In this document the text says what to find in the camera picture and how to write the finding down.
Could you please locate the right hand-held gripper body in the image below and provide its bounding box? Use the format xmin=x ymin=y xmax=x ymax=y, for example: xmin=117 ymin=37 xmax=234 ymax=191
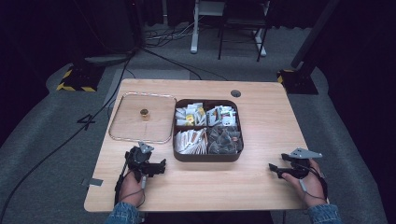
xmin=289 ymin=147 xmax=323 ymax=180

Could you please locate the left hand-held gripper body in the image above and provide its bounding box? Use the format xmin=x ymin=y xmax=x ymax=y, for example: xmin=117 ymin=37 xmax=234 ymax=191
xmin=123 ymin=141 xmax=157 ymax=179

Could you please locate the person's left hand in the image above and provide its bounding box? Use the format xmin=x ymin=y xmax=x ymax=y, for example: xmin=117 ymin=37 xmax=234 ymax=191
xmin=119 ymin=170 xmax=147 ymax=208

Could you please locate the person's right hand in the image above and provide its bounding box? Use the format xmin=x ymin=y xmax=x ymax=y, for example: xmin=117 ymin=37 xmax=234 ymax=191
xmin=280 ymin=159 xmax=328 ymax=209

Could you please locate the clear lid with gold knob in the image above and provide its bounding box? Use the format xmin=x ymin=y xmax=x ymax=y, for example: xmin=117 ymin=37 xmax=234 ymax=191
xmin=107 ymin=91 xmax=177 ymax=145

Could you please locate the pile of white orange sachets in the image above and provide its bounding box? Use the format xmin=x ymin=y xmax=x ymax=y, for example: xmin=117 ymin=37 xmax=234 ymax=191
xmin=174 ymin=127 xmax=209 ymax=156

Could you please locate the brown divided box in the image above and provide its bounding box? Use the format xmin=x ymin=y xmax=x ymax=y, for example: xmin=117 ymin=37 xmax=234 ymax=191
xmin=172 ymin=98 xmax=245 ymax=163

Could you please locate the pile of white yellow sachets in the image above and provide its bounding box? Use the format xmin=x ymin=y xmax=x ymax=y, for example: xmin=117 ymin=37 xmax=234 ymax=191
xmin=175 ymin=102 xmax=207 ymax=127

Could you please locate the pile of clear pyramid tea bags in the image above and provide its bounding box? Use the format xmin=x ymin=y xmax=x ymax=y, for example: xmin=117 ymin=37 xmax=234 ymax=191
xmin=207 ymin=126 xmax=244 ymax=156

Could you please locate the pile of white grey sachets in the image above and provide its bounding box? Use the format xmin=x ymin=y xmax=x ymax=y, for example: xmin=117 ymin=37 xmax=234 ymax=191
xmin=205 ymin=105 xmax=238 ymax=128

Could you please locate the yellow black striped stand base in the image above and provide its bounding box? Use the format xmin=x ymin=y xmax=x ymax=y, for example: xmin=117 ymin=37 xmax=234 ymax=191
xmin=276 ymin=68 xmax=319 ymax=95
xmin=55 ymin=63 xmax=106 ymax=93

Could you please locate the black slanted stand pole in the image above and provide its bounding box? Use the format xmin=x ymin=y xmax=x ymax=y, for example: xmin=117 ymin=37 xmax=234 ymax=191
xmin=290 ymin=0 xmax=341 ymax=70

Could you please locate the white desk leg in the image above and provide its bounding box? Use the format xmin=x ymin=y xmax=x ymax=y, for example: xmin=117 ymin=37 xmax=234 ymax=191
xmin=190 ymin=0 xmax=226 ymax=55

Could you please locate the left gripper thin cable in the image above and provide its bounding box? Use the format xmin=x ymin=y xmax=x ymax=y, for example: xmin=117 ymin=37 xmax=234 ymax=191
xmin=113 ymin=150 xmax=148 ymax=209

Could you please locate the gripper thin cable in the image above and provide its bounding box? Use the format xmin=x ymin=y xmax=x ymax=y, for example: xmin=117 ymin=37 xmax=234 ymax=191
xmin=298 ymin=161 xmax=329 ymax=202
xmin=113 ymin=150 xmax=148 ymax=209

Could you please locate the right gripper thin cable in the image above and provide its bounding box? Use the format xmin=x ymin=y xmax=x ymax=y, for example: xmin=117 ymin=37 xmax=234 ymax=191
xmin=298 ymin=161 xmax=329 ymax=202

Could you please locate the long black floor cable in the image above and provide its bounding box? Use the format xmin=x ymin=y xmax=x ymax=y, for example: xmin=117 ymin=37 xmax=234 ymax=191
xmin=0 ymin=46 xmax=138 ymax=220

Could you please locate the bundle of floor cables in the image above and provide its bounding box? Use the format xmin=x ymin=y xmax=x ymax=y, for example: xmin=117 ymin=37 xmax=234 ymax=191
xmin=144 ymin=18 xmax=206 ymax=49

